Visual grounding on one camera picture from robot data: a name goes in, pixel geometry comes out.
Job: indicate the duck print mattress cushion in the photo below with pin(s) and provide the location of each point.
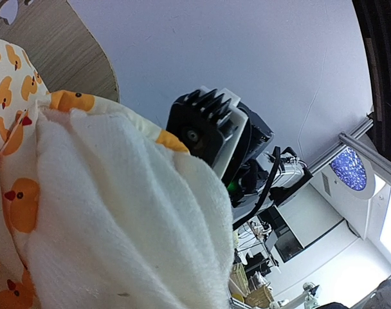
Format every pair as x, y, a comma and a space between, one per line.
101, 208

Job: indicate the wooden striped pet bed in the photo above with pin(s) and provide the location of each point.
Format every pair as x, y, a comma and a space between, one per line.
58, 43

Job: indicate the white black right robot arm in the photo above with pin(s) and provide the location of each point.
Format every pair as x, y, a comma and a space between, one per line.
257, 178

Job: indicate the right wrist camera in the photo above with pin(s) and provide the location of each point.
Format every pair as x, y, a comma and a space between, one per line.
210, 124

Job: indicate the aluminium frame background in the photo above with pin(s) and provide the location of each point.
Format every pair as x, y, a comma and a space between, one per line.
342, 140

